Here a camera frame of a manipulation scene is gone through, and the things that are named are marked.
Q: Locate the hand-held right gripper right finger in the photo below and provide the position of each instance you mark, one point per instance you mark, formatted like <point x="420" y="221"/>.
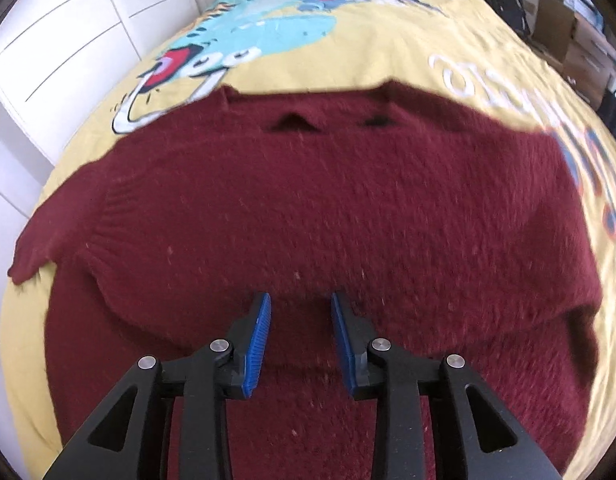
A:
<point x="344" y="345"/>

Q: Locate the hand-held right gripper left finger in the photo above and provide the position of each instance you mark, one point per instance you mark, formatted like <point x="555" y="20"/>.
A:
<point x="258" y="345"/>

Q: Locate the maroon knitted sweater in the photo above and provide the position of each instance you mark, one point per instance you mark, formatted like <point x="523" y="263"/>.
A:
<point x="313" y="200"/>

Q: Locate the yellow printed blanket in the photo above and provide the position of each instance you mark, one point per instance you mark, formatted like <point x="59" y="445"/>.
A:
<point x="387" y="45"/>

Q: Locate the black bag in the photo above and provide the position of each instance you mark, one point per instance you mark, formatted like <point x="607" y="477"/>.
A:
<point x="615" y="105"/>

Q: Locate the white wardrobe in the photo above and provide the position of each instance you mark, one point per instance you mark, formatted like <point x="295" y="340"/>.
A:
<point x="63" y="35"/>

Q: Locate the brown cardboard box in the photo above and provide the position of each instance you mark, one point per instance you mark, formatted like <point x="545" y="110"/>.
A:
<point x="552" y="30"/>

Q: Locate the wooden drawer cabinet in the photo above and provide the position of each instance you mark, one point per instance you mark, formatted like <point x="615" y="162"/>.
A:
<point x="587" y="55"/>

